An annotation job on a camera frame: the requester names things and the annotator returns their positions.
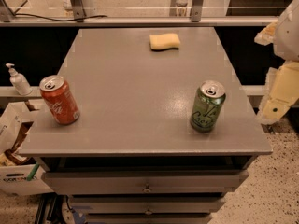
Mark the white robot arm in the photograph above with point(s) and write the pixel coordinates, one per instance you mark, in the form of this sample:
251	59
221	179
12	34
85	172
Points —
282	84

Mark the green soda can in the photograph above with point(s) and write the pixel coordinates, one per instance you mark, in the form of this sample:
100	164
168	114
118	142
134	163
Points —
208	101

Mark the red cola can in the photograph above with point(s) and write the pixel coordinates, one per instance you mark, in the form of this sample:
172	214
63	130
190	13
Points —
58	97

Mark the grey drawer cabinet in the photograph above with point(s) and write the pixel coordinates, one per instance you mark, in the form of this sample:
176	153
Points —
133	157

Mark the yellow sponge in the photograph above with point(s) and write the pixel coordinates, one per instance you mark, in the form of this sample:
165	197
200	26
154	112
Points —
164	41

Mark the grey metal railing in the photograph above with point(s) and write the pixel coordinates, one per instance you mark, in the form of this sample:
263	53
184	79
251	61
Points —
129	13

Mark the white pump bottle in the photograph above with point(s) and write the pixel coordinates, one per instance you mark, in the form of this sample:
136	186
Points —
18	81

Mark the white cardboard box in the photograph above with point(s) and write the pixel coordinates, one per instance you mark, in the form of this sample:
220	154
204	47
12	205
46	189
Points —
15	123

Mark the green marker pen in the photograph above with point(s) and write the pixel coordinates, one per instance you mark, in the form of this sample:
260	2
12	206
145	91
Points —
32	173

